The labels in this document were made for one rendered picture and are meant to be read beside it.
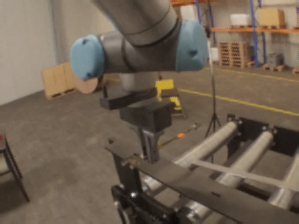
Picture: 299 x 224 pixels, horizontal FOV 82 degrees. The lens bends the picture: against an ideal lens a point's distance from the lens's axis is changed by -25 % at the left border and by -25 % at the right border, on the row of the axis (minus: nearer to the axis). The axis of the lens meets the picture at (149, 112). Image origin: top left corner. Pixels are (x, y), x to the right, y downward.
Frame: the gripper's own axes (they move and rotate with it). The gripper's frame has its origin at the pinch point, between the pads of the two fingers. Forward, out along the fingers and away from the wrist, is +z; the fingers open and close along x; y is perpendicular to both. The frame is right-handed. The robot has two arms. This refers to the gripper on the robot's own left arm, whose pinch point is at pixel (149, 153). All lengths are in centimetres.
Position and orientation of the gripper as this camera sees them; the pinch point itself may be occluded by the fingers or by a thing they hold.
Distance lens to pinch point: 55.0
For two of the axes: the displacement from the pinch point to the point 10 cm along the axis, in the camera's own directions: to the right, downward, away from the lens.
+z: 1.3, 9.3, 3.5
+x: -6.4, -1.9, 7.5
